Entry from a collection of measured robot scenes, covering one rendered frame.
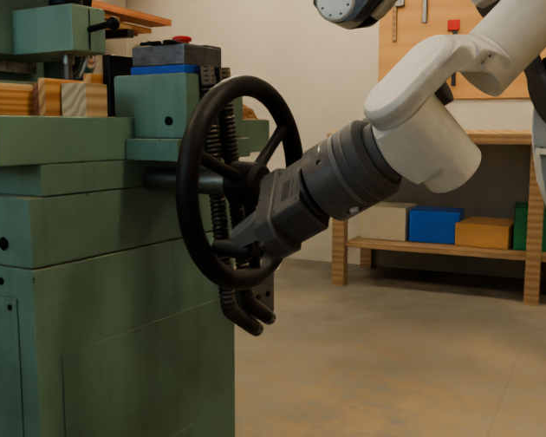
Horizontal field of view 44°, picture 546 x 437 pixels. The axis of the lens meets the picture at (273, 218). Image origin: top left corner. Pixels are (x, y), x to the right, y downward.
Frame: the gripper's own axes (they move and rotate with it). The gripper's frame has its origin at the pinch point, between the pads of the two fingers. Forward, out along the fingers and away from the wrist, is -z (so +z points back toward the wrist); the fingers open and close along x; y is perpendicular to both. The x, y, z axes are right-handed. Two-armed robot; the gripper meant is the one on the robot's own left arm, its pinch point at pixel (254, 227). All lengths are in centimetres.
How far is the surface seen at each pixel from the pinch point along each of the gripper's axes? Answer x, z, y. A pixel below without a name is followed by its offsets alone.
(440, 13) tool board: 325, -37, -140
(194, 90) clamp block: 21.8, -5.3, 10.6
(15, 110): 21.0, -28.3, 25.0
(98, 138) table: 14.4, -16.8, 15.9
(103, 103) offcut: 19.2, -15.4, 17.9
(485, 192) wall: 259, -64, -222
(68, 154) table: 9.2, -17.8, 18.2
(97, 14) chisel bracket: 38.0, -17.3, 24.6
